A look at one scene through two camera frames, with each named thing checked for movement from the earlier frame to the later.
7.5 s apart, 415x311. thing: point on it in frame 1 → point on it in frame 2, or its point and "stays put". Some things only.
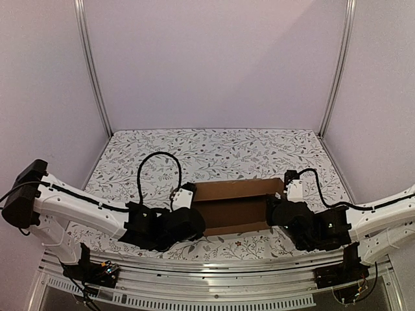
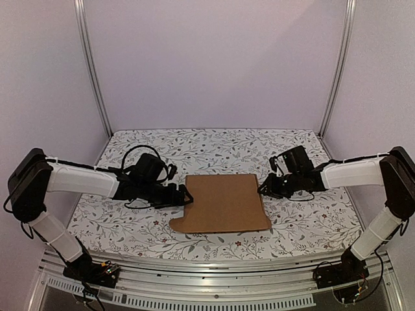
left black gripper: (163, 212) → (171, 201)
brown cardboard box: (235, 206) stays put
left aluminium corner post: (91, 63) stays put
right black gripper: (274, 214) → (273, 186)
